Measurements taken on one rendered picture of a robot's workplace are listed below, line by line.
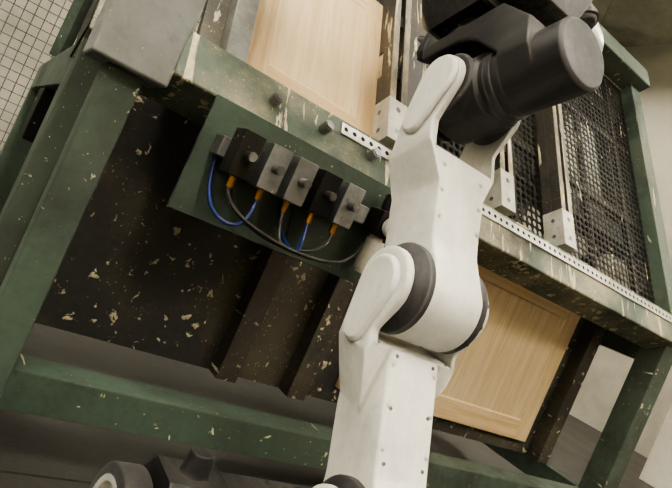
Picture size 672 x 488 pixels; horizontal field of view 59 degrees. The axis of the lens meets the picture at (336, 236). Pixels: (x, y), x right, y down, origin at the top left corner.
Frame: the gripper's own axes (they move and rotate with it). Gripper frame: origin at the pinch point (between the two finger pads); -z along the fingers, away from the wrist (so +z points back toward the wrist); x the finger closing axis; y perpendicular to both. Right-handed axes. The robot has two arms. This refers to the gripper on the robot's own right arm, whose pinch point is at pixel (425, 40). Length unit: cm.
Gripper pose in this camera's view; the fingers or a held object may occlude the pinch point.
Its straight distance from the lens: 180.8
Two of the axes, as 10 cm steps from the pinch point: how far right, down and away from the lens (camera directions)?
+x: 5.0, -8.5, -1.7
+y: -7.8, -3.5, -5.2
